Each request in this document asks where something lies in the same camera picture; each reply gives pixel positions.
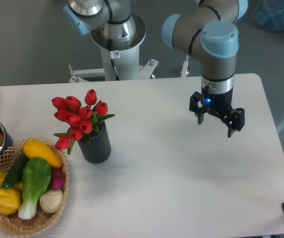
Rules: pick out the red tulip bouquet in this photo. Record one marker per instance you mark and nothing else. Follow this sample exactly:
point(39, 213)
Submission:
point(83, 121)

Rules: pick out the green cucumber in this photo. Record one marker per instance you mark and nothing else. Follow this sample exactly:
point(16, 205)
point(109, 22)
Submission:
point(14, 174)

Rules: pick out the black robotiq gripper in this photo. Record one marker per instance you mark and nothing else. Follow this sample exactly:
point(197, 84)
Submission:
point(218, 105)

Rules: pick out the purple radish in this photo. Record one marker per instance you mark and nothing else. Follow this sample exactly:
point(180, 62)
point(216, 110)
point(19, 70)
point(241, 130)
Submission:
point(58, 179)

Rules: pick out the yellow squash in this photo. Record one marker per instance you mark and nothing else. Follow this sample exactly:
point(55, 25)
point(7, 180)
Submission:
point(34, 149)

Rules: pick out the dark grey ribbed vase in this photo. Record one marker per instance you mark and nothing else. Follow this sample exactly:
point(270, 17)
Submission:
point(98, 149)

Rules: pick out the green bok choy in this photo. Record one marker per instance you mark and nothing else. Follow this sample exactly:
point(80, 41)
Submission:
point(36, 177)

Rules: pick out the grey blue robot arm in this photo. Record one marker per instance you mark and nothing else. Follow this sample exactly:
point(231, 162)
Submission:
point(208, 35)

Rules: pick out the yellow bell pepper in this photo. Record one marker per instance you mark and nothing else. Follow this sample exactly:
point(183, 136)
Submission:
point(10, 201)

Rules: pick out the blue plastic bag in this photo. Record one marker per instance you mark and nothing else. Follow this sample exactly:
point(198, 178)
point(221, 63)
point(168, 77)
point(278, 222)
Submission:
point(269, 15)

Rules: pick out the white garlic bulb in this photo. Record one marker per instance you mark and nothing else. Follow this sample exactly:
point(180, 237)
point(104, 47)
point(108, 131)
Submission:
point(51, 200)

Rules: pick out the woven wicker basket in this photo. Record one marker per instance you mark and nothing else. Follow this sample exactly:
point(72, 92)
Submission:
point(12, 225)

